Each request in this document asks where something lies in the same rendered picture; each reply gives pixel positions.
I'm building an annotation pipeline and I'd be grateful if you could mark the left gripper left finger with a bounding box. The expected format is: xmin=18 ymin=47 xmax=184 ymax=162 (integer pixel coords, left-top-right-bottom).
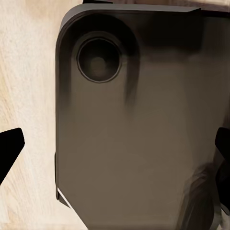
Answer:
xmin=0 ymin=127 xmax=25 ymax=185

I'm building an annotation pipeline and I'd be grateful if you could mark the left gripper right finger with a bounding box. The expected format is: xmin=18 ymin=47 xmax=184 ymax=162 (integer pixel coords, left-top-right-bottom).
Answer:
xmin=215 ymin=127 xmax=230 ymax=166

